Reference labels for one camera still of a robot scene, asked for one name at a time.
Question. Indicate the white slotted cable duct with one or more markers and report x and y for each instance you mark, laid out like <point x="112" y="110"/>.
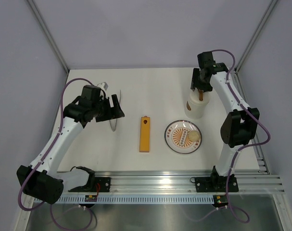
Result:
<point x="136" y="199"/>

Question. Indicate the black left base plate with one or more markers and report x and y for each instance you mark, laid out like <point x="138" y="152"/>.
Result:
<point x="101" y="184"/>

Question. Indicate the aluminium frame post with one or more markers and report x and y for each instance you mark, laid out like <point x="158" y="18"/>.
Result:
<point x="256" y="34"/>
<point x="47" y="34"/>

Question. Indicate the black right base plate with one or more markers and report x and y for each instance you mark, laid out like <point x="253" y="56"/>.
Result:
<point x="219" y="185"/>

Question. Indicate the white lid with brown handle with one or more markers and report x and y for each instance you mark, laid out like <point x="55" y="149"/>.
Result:
<point x="194" y="98"/>

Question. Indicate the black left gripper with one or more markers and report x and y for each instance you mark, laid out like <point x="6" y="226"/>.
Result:
<point x="115" y="112"/>

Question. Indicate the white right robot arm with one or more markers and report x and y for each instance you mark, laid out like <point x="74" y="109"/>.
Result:
<point x="237" y="130"/>

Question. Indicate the yellow rectangular box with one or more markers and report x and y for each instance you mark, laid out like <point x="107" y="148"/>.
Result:
<point x="145" y="125"/>

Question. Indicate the round patterned plate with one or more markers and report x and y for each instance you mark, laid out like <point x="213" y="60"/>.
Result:
<point x="176" y="137"/>

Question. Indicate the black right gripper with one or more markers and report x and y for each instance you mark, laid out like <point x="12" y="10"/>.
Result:
<point x="195" y="84"/>

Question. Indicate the right aluminium frame post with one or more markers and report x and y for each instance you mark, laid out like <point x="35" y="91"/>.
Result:
<point x="256" y="34"/>

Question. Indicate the aluminium mounting rail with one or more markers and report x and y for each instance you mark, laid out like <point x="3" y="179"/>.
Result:
<point x="180" y="182"/>

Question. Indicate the white cylindrical lunch container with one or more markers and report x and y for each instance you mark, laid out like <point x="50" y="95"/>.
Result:
<point x="193" y="111"/>

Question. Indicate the metal food tongs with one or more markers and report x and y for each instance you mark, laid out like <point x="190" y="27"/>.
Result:
<point x="113" y="123"/>

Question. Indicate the left aluminium frame post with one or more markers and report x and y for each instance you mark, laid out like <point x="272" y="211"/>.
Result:
<point x="47" y="34"/>

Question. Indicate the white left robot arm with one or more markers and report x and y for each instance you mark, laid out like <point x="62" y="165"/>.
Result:
<point x="40" y="179"/>

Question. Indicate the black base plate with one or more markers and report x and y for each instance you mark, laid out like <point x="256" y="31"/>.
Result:
<point x="101" y="184"/>
<point x="219" y="185"/>

